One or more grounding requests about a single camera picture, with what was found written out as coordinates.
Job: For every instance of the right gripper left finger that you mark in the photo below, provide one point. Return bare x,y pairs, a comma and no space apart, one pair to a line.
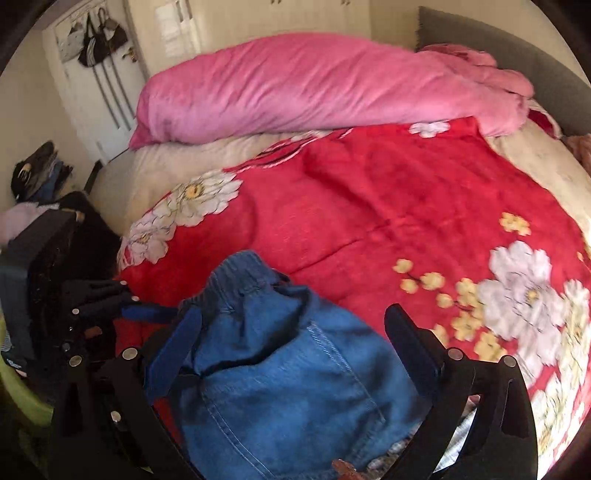
105,424

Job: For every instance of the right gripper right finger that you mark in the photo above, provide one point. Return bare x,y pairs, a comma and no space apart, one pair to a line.
501,442

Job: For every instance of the blue denim pants lace hem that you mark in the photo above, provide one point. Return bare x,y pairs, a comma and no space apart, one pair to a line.
278,383

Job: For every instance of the green sleeve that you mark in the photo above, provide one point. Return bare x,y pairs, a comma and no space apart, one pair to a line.
26,401

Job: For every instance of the clothes pile on chair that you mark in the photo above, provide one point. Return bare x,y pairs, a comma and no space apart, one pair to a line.
40,177

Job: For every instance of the cream mattress cover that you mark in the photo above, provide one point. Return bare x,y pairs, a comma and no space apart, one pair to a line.
132,183

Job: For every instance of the white door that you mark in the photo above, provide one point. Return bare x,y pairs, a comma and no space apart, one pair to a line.
100,100

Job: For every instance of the red floral bed sheet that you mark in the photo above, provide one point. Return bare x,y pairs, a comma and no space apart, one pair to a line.
471,247

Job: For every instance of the black hanging bag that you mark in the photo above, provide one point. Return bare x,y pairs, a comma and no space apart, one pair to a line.
94,40

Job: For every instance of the white wardrobe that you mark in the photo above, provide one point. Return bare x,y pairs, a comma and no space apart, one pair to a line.
170,32

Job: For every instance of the pink quilt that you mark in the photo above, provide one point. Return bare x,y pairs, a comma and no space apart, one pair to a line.
323,81

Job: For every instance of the grey headboard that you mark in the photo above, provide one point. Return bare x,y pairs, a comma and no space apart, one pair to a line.
557,88

